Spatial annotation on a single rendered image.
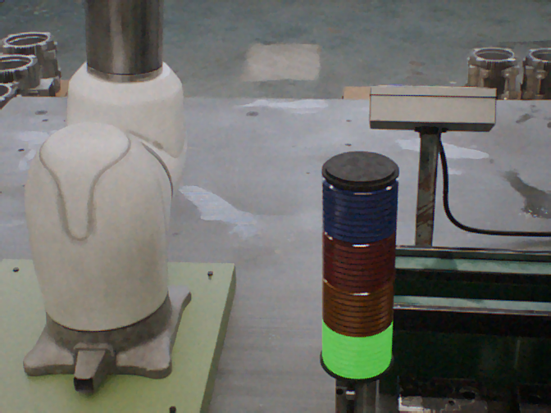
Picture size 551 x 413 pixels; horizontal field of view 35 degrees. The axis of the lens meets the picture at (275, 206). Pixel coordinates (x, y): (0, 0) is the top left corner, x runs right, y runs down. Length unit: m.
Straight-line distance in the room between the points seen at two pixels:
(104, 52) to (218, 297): 0.36
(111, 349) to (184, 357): 0.09
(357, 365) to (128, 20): 0.57
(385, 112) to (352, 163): 0.53
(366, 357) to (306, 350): 0.43
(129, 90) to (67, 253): 0.25
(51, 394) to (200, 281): 0.28
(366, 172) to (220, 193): 0.90
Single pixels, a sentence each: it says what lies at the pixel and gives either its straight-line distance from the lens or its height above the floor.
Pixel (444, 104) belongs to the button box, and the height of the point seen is 1.06.
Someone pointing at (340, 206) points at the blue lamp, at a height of 1.20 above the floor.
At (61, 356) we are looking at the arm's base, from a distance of 1.12.
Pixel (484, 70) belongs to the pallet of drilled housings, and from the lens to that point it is 3.61.
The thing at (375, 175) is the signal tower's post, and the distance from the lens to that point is 0.67.
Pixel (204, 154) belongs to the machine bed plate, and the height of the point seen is 0.80.
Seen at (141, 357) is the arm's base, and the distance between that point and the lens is 1.09.
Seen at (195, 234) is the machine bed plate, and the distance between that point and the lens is 1.44.
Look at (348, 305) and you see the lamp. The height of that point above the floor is 1.11.
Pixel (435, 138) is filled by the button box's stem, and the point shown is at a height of 1.01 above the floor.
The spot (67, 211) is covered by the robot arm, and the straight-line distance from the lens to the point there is 1.01.
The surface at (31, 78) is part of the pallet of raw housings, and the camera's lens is 3.11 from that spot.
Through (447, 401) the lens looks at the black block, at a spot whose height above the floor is 0.86.
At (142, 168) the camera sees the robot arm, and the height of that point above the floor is 1.08.
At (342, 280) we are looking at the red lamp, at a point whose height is 1.13.
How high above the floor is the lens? 1.52
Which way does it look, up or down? 28 degrees down
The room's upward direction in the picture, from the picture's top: 2 degrees counter-clockwise
